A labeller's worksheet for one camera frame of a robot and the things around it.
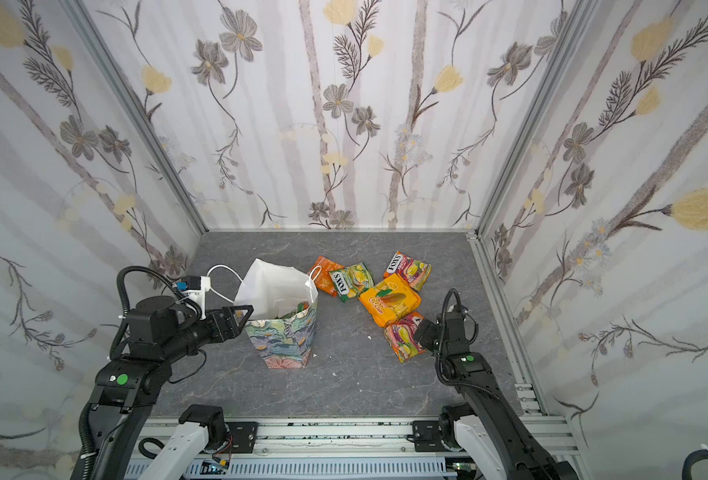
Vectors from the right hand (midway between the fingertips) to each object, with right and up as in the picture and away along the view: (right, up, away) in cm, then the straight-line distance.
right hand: (424, 326), depth 85 cm
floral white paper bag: (-37, +5, -18) cm, 41 cm away
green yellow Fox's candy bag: (-22, +12, +16) cm, 30 cm away
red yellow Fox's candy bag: (-7, -4, +3) cm, 8 cm away
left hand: (-47, +9, -18) cm, 51 cm away
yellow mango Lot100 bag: (-9, +6, +8) cm, 14 cm away
